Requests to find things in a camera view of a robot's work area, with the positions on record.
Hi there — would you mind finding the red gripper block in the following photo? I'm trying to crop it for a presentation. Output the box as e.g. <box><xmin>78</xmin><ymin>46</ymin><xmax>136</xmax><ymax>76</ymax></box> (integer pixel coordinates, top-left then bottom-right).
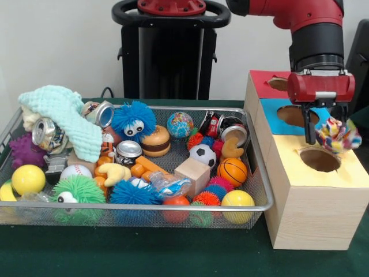
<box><xmin>287</xmin><ymin>70</ymin><xmax>356</xmax><ymax>145</ymax></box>

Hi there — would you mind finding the multicolour patterned cloth toy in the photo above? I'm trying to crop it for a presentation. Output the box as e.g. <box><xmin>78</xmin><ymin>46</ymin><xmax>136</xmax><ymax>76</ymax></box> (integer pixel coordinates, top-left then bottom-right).
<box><xmin>314</xmin><ymin>115</ymin><xmax>363</xmax><ymax>154</ymax></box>

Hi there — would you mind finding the mint green cloth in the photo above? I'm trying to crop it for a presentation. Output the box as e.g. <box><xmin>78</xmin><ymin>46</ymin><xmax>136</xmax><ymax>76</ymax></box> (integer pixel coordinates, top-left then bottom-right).
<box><xmin>18</xmin><ymin>85</ymin><xmax>104</xmax><ymax>163</ymax></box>

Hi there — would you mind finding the cream knitted cloth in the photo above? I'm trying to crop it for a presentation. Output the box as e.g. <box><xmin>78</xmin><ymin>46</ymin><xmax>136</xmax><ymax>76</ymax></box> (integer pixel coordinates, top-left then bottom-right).
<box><xmin>22</xmin><ymin>107</ymin><xmax>42</xmax><ymax>133</ymax></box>

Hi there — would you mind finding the wooden box with three holes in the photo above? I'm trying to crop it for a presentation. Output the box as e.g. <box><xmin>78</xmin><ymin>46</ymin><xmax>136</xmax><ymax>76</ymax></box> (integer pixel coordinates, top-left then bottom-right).
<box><xmin>244</xmin><ymin>70</ymin><xmax>369</xmax><ymax>251</ymax></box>

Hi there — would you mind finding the shallow clear mesh bin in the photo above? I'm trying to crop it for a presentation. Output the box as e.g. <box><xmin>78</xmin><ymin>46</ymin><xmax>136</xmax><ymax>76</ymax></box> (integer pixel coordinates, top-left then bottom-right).
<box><xmin>0</xmin><ymin>103</ymin><xmax>275</xmax><ymax>230</ymax></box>

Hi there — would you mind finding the small basketball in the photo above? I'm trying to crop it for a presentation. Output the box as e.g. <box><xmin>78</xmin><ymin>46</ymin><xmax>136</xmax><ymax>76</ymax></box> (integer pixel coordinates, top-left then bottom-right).
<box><xmin>218</xmin><ymin>157</ymin><xmax>248</xmax><ymax>187</ymax></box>

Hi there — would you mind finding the yellow ball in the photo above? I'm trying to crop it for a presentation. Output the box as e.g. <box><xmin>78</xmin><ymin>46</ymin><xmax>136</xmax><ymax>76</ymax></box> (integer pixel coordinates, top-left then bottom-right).
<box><xmin>12</xmin><ymin>164</ymin><xmax>46</xmax><ymax>196</ymax></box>
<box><xmin>221</xmin><ymin>190</ymin><xmax>255</xmax><ymax>224</ymax></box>

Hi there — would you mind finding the small soccer ball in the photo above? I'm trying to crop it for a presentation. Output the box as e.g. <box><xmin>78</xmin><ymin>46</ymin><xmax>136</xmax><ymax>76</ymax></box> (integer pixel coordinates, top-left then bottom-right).
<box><xmin>189</xmin><ymin>144</ymin><xmax>218</xmax><ymax>169</ymax></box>

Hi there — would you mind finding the plain wooden block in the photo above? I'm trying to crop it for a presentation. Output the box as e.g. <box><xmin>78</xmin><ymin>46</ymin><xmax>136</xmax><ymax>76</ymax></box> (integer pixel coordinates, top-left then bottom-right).
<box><xmin>174</xmin><ymin>158</ymin><xmax>211</xmax><ymax>198</ymax></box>

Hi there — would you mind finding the globe print ball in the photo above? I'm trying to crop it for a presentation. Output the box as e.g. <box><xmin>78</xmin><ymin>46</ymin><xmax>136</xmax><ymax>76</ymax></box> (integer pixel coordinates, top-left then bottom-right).
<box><xmin>167</xmin><ymin>111</ymin><xmax>195</xmax><ymax>139</ymax></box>

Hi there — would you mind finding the toy hamburger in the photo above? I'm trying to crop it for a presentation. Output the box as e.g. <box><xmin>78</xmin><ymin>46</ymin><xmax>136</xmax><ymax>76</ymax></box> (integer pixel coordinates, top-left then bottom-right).
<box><xmin>141</xmin><ymin>125</ymin><xmax>172</xmax><ymax>158</ymax></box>

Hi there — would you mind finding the orange ball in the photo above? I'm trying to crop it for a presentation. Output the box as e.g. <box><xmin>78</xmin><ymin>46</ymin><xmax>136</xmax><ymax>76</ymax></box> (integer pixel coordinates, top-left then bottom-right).
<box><xmin>163</xmin><ymin>195</ymin><xmax>191</xmax><ymax>223</ymax></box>

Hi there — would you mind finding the blue spiky rubber ball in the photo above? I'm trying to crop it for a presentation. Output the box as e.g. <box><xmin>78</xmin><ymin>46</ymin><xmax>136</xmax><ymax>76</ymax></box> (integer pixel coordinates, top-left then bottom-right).
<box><xmin>111</xmin><ymin>101</ymin><xmax>157</xmax><ymax>144</ymax></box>

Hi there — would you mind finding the dark green table cloth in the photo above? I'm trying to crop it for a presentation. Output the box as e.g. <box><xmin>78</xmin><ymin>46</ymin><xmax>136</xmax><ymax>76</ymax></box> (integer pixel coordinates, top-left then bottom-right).
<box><xmin>0</xmin><ymin>97</ymin><xmax>369</xmax><ymax>277</ymax></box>

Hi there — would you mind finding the small baseball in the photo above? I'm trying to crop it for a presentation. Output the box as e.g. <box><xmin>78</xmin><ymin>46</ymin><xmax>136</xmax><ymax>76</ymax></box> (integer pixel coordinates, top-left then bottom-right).
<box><xmin>60</xmin><ymin>164</ymin><xmax>93</xmax><ymax>181</ymax></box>

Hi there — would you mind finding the green fuzzy toy with eyes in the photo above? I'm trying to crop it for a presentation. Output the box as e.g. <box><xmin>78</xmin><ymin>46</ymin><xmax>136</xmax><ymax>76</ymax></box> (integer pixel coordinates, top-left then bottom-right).
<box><xmin>51</xmin><ymin>175</ymin><xmax>106</xmax><ymax>226</ymax></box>

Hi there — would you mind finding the purple spiky toy with eyes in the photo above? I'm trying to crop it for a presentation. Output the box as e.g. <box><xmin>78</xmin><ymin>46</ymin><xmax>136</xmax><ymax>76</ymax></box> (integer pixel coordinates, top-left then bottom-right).
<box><xmin>9</xmin><ymin>134</ymin><xmax>47</xmax><ymax>169</ymax></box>

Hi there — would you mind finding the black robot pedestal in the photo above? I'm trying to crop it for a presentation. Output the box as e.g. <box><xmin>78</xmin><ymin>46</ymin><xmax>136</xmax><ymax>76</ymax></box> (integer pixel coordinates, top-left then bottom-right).
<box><xmin>112</xmin><ymin>0</ymin><xmax>231</xmax><ymax>100</ymax></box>

